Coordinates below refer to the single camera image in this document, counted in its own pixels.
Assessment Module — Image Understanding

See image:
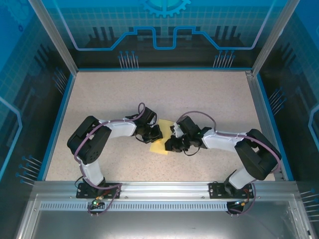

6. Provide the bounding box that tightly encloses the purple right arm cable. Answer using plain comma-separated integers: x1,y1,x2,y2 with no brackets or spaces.
177,111,282,216

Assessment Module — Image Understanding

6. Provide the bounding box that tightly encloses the aluminium front rail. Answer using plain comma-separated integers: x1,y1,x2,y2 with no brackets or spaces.
32,181,299,200

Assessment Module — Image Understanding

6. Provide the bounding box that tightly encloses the grey metal sheet tray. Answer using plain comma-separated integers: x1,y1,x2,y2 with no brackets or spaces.
14,194,319,239

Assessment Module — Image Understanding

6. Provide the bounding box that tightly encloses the aluminium side rail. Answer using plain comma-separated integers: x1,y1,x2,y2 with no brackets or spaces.
245,70,286,182

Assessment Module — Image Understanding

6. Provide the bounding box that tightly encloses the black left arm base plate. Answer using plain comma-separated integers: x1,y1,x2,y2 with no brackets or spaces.
76,182,122,200

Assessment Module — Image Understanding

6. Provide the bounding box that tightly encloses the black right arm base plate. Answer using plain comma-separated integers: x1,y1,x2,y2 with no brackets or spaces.
208,182,253,200

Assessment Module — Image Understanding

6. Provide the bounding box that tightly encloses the blue table edge strip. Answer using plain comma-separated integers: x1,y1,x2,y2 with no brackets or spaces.
256,74,295,182
40,73,77,182

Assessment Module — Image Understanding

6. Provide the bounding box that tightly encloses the aluminium frame post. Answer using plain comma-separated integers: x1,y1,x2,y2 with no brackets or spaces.
27,0,78,75
251,0,301,75

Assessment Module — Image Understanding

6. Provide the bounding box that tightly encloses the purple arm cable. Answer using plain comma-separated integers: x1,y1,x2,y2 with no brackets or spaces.
74,102,148,217
177,111,282,216

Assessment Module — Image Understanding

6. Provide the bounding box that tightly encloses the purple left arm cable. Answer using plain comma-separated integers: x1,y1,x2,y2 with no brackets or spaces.
74,102,148,217

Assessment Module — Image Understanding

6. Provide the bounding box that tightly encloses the yellow cloth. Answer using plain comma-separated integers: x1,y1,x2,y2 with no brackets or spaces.
149,119,175,156

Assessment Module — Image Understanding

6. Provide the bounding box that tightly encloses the blue printed enclosure panel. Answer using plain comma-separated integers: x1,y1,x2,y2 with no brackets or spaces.
41,0,285,69

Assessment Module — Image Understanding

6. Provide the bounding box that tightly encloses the slotted metal cable duct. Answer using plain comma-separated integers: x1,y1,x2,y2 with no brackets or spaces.
38,202,295,212

